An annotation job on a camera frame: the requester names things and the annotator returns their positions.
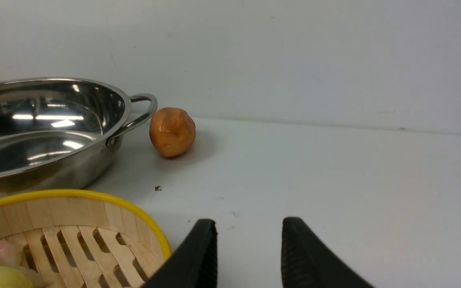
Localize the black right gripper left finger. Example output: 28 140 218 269
142 219 218 288

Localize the yellow green bun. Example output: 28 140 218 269
0 266 34 288

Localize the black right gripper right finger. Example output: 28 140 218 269
281 217 372 288

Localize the stainless steel pot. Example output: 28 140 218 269
0 77 158 193

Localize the yellow rimmed bamboo steamer basket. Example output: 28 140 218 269
0 190 172 288

